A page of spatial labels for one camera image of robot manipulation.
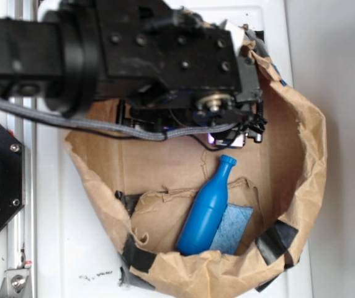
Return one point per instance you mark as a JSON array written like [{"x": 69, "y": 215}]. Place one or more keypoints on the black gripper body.
[{"x": 174, "y": 70}]

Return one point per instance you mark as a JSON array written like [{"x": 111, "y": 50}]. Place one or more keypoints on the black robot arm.
[{"x": 49, "y": 72}]

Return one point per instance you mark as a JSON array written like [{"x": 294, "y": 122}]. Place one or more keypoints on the brown paper bag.
[{"x": 142, "y": 191}]

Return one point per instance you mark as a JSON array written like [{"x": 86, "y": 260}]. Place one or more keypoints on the blue sponge cloth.
[{"x": 231, "y": 229}]

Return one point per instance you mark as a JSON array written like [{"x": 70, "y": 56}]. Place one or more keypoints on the blue plastic bottle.
[{"x": 207, "y": 211}]

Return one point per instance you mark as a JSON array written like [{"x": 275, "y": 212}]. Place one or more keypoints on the white plastic tray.
[{"x": 75, "y": 257}]

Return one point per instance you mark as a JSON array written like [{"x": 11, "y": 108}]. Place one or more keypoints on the aluminium extrusion rail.
[{"x": 21, "y": 251}]

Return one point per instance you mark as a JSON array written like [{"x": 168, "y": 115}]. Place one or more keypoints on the metal corner bracket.
[{"x": 17, "y": 283}]

